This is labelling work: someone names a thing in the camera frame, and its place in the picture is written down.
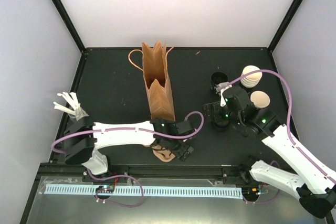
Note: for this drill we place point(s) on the stack of black paper cups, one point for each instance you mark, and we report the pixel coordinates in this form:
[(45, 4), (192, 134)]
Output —
[(251, 80)]

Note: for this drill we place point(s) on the brown cardboard cup carrier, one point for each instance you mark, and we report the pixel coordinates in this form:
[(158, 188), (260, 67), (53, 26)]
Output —
[(162, 153)]

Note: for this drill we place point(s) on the white slotted cable duct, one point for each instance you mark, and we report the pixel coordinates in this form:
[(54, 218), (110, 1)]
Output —
[(147, 191)]

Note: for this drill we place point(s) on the left small circuit board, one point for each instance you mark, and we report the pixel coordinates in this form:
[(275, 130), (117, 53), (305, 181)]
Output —
[(105, 189)]

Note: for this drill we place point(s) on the small circuit board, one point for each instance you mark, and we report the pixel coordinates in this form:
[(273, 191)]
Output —
[(105, 189), (255, 191)]

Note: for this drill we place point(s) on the white wooden stirrers in glass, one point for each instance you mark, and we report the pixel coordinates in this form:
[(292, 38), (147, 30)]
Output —
[(74, 109)]

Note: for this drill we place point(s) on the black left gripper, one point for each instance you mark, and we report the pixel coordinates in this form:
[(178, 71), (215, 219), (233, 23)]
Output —
[(185, 151)]

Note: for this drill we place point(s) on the brown paper bag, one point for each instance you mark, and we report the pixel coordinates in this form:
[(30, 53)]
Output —
[(156, 79)]

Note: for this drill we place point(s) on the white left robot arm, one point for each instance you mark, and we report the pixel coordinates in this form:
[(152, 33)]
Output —
[(157, 133)]

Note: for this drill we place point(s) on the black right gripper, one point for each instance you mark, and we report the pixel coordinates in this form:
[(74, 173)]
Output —
[(214, 106)]

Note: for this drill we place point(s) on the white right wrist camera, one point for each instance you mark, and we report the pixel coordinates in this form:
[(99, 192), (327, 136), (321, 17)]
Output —
[(220, 88)]

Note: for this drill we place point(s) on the single black paper cup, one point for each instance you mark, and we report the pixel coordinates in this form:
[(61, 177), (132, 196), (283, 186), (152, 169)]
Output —
[(260, 99)]

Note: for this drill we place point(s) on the black frame post right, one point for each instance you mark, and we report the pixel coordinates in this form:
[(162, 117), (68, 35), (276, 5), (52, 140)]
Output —
[(284, 24)]

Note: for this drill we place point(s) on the black frame post left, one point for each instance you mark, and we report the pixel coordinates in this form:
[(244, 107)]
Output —
[(69, 24)]

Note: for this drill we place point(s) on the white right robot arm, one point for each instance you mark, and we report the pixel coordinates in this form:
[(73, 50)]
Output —
[(312, 183)]

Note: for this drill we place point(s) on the black cup with coffee beans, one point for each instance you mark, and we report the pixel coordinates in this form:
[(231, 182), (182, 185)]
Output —
[(217, 78)]

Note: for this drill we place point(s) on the black frame post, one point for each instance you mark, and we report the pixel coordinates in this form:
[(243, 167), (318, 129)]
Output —
[(284, 24), (69, 24)]

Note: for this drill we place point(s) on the black front aluminium rail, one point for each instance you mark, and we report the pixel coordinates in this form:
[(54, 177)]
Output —
[(226, 174)]

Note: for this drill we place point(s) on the right small circuit board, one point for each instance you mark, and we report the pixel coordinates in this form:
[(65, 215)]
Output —
[(255, 191)]

